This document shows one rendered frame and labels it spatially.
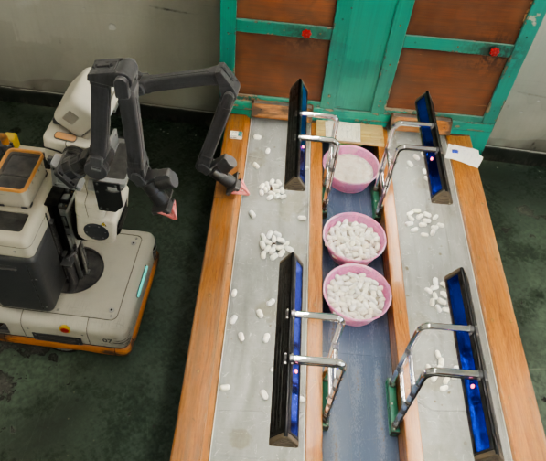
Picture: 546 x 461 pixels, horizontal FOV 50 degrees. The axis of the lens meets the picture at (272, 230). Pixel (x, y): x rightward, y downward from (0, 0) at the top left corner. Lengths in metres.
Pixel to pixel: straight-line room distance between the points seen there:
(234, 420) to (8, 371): 1.39
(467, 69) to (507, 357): 1.32
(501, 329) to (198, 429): 1.18
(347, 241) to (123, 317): 1.08
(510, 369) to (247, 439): 0.97
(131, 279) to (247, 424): 1.15
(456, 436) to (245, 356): 0.76
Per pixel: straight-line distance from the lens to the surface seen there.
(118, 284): 2.91
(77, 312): 2.86
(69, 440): 2.89
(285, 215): 2.55
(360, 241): 2.51
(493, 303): 2.47
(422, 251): 2.55
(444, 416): 2.18
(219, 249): 2.38
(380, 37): 2.77
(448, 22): 2.78
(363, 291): 2.36
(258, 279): 2.33
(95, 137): 1.97
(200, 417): 2.02
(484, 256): 2.60
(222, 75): 2.20
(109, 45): 3.94
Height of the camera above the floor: 2.62
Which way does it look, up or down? 49 degrees down
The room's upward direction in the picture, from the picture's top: 6 degrees clockwise
